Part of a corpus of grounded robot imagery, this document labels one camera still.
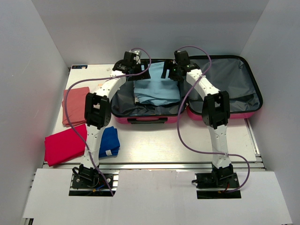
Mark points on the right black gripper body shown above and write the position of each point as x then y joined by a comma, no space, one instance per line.
174,73

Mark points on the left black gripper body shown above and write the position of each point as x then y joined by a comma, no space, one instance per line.
137,67

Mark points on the light blue garment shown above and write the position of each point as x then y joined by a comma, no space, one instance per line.
157,90

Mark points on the salmon pink garment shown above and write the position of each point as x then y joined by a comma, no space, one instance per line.
76,105

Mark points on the royal blue towel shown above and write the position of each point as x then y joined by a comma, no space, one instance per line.
110,144

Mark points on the bright red garment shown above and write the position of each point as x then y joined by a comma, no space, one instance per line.
62,147

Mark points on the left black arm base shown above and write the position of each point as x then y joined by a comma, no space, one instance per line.
88,182

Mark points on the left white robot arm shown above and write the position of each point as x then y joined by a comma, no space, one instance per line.
98,104

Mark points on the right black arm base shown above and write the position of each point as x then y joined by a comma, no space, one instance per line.
209,187

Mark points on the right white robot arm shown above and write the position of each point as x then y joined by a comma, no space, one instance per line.
215,109

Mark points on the blue label sticker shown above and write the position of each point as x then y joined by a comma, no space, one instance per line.
79,67

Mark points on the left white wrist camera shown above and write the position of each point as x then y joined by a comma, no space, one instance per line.
137,56

